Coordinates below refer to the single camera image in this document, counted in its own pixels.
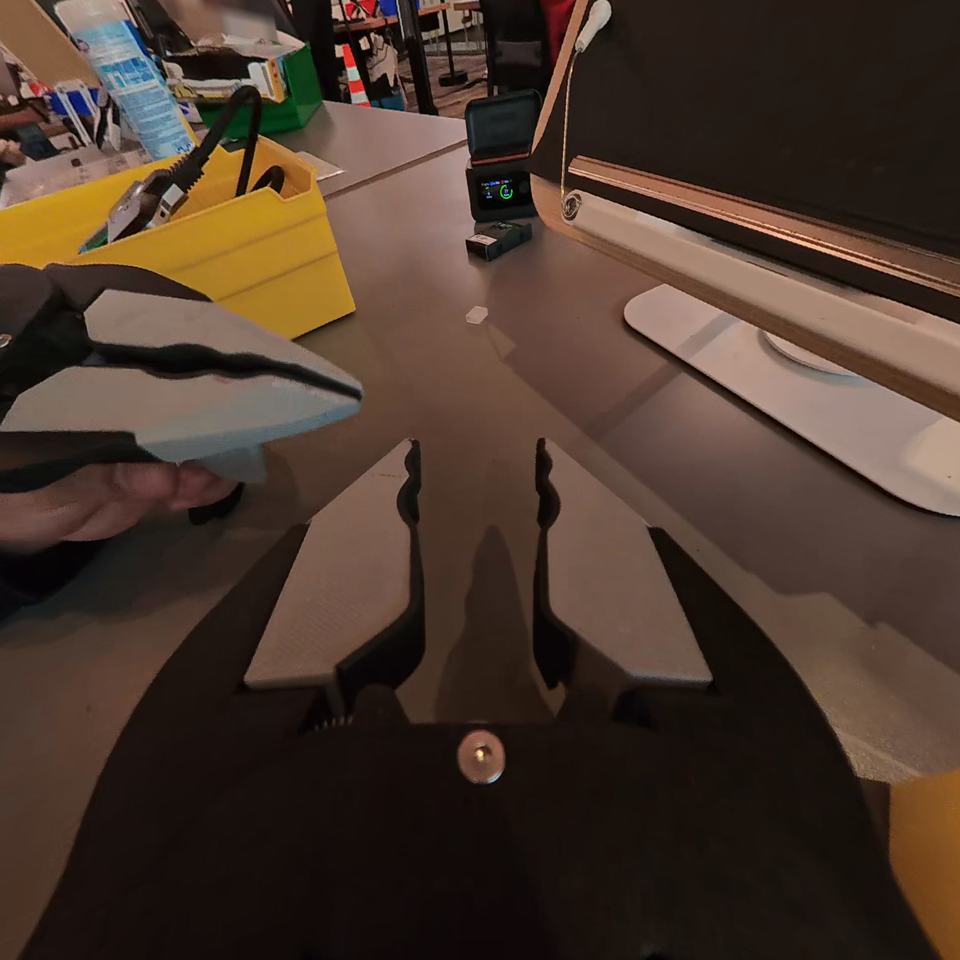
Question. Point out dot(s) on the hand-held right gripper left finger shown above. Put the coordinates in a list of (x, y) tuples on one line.
[(345, 592)]

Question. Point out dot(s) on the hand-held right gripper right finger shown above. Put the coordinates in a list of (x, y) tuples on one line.
[(615, 592)]

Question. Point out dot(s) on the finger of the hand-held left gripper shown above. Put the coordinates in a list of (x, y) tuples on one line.
[(187, 416), (210, 330)]

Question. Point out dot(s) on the yellow plastic bin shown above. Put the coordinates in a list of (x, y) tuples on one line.
[(247, 255), (930, 862)]

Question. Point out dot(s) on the person's left forearm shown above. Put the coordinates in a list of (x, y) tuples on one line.
[(37, 577)]

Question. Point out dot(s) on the person's left hand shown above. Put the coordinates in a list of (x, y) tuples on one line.
[(112, 502)]

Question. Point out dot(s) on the green plastic bin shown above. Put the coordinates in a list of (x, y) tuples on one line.
[(277, 112)]

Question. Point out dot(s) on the blue white wipes canister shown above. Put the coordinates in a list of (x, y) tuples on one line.
[(135, 82)]

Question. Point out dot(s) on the small clear plastic piece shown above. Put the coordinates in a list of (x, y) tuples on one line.
[(477, 314)]

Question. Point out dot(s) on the orange traffic cone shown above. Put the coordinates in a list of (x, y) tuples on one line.
[(356, 75)]

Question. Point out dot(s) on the black charging case with display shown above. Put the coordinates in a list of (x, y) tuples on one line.
[(499, 150)]

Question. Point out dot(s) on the black board on white stand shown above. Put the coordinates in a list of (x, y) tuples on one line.
[(750, 112)]

